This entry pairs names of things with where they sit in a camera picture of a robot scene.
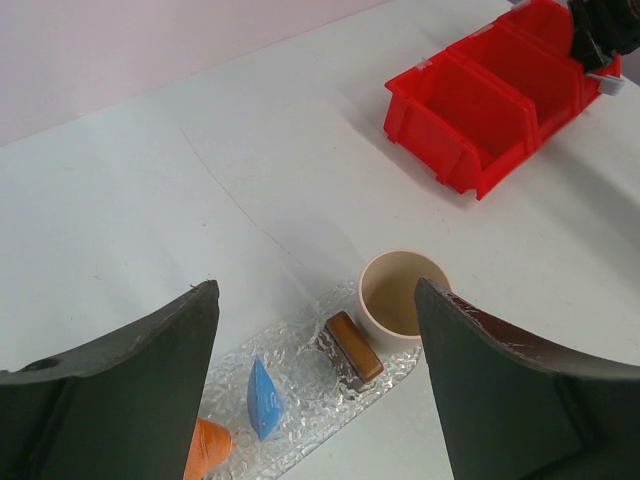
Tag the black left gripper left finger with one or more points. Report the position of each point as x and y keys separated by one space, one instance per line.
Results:
x=122 y=406

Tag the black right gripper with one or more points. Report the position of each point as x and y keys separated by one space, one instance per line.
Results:
x=603 y=30

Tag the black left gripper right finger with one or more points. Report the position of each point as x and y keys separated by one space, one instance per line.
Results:
x=513 y=405

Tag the orange toothpaste tube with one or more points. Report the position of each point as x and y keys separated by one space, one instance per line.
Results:
x=211 y=445

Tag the red plastic organizer bin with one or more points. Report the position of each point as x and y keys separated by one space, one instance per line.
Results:
x=477 y=110

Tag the blue toothpaste tube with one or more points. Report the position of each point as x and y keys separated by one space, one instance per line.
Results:
x=264 y=404

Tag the beige cup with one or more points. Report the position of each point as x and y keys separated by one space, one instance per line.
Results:
x=386 y=307

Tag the clear oval glass tray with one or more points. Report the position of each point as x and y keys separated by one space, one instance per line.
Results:
x=343 y=297

